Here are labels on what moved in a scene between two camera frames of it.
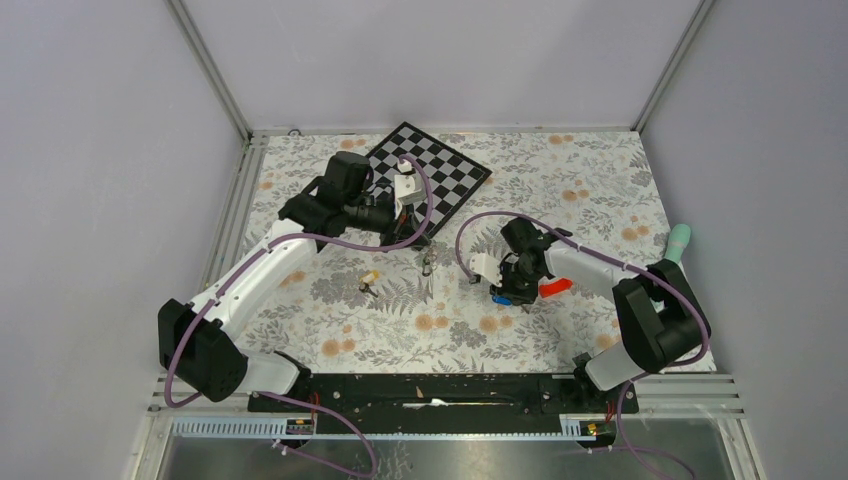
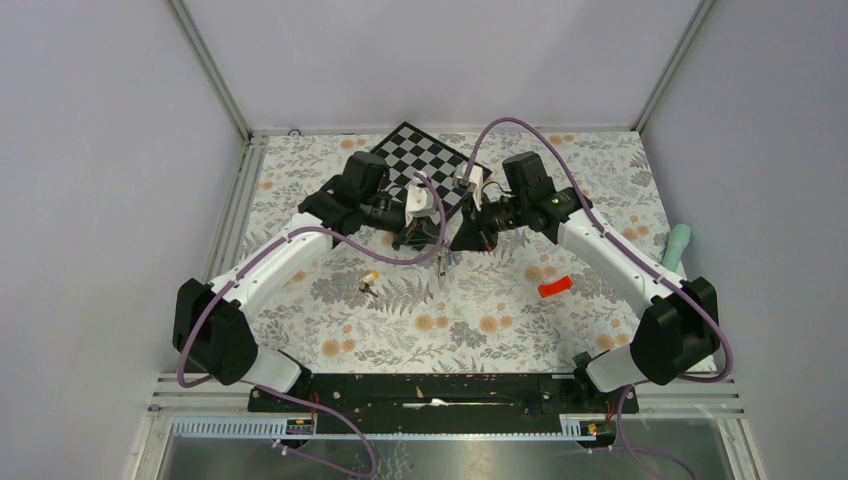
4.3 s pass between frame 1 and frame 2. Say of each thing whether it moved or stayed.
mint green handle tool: stayed
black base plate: stayed
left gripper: stayed
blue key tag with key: moved
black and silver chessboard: stayed
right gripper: moved
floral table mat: stayed
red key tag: stayed
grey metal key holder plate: moved
